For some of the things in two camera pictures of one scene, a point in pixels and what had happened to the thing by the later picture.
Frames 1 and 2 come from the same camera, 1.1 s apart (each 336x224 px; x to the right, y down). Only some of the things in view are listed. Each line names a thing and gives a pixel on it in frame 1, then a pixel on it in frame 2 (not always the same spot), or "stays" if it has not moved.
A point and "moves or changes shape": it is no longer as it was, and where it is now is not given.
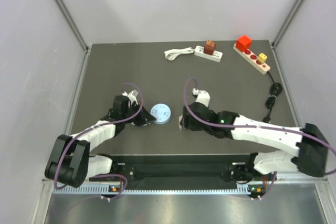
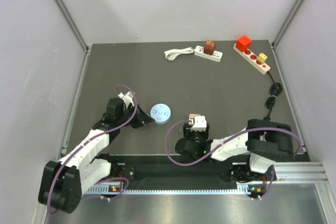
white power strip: [199, 51] stays
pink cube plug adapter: [180, 118] moves or changes shape
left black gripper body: [133, 108] stays
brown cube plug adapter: [209, 48] stays
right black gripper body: [193, 125] → [197, 136]
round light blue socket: [161, 112] stays
